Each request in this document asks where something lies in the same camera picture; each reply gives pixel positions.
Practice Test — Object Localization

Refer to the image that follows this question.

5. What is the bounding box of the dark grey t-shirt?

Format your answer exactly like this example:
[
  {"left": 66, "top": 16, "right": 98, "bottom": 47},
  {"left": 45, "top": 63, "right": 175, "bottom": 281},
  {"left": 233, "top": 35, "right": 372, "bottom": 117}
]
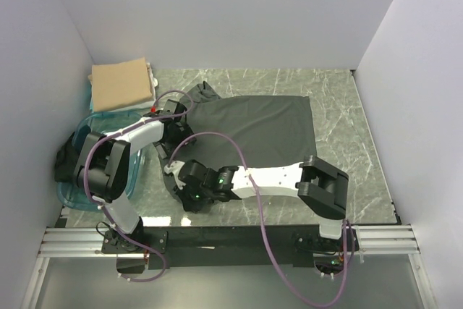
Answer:
[{"left": 158, "top": 82, "right": 318, "bottom": 212}]

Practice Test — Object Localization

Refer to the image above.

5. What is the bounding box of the black t-shirt in bin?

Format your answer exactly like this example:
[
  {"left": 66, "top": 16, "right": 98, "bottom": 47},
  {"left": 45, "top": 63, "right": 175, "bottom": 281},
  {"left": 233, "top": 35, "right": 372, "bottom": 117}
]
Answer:
[{"left": 54, "top": 135, "right": 80, "bottom": 183}]

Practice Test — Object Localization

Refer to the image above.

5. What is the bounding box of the folded tan t-shirt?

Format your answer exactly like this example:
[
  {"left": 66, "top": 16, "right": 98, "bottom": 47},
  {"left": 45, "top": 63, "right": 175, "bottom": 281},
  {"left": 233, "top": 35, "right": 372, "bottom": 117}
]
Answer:
[{"left": 90, "top": 57, "right": 153, "bottom": 111}]

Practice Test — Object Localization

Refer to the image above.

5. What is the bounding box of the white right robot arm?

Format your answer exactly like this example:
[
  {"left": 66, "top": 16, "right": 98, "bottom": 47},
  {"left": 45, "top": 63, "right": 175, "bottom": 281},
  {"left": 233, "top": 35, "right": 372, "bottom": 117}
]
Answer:
[{"left": 163, "top": 156, "right": 349, "bottom": 250}]

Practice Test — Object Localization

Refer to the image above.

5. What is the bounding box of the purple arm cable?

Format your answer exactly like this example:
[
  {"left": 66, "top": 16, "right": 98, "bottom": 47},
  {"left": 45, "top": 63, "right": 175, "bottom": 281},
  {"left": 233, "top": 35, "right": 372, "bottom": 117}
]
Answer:
[
  {"left": 169, "top": 131, "right": 355, "bottom": 306},
  {"left": 84, "top": 90, "right": 196, "bottom": 284}
]

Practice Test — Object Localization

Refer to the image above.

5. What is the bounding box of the clear blue plastic bin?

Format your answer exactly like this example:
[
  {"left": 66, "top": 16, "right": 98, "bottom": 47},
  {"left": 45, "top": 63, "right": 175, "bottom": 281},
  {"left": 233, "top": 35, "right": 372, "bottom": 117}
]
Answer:
[{"left": 56, "top": 111, "right": 141, "bottom": 211}]

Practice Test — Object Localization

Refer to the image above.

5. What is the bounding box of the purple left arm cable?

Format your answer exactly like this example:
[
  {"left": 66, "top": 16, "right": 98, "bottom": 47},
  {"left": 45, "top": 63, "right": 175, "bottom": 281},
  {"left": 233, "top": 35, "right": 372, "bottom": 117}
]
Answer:
[{"left": 84, "top": 90, "right": 196, "bottom": 284}]

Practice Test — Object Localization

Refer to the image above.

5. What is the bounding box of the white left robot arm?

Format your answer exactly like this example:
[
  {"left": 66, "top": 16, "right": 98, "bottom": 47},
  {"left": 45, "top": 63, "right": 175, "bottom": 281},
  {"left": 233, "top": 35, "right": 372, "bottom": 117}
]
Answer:
[{"left": 73, "top": 100, "right": 192, "bottom": 253}]

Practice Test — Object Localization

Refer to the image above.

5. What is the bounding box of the aluminium extrusion rail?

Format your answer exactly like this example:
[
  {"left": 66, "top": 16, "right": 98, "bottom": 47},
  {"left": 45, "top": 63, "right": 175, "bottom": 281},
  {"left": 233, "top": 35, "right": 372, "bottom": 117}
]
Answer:
[{"left": 38, "top": 225, "right": 420, "bottom": 258}]

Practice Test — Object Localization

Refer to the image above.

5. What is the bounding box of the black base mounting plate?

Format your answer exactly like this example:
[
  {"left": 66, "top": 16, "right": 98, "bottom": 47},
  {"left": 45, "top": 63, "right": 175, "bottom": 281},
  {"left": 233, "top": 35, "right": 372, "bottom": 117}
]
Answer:
[{"left": 101, "top": 224, "right": 362, "bottom": 271}]

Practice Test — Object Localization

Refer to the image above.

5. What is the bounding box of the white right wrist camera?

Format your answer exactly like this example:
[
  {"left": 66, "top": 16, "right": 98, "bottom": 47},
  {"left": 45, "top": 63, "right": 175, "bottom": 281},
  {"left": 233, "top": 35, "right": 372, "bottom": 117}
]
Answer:
[{"left": 163, "top": 161, "right": 184, "bottom": 175}]

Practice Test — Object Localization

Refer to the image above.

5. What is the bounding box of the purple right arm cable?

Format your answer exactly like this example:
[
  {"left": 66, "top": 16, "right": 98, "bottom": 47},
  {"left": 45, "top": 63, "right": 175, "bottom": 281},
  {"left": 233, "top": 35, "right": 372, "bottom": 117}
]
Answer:
[{"left": 169, "top": 131, "right": 355, "bottom": 306}]

